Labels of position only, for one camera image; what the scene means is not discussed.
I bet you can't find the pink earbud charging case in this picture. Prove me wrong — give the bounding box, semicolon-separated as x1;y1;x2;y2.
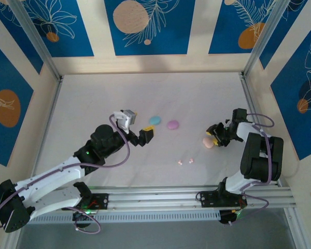
202;137;215;150

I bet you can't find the aluminium frame side rail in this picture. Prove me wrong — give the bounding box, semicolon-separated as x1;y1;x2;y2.
4;77;64;249
239;74;303;249

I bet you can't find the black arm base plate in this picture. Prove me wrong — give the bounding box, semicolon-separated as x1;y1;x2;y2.
89;193;109;211
198;190;247;210

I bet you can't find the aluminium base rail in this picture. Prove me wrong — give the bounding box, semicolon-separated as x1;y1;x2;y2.
92;185;293;209

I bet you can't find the black under-rail bracket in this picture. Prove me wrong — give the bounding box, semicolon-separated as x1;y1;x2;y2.
72;210;94;229
219;209;246;226

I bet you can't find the grey slotted cable duct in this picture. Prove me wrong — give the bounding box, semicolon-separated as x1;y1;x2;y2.
32;210;221;224

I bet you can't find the aluminium frame post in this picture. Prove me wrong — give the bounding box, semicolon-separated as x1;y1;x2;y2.
241;0;308;78
7;0;64;81

